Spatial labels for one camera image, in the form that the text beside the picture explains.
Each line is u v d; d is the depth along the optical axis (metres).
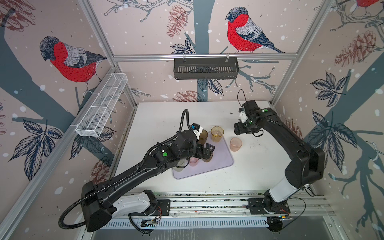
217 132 1.01
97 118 0.73
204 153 0.62
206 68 1.04
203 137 0.97
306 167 0.44
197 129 0.63
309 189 0.81
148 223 0.71
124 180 0.42
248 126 0.71
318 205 0.76
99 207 0.37
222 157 0.90
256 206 0.73
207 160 0.90
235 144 0.95
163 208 0.73
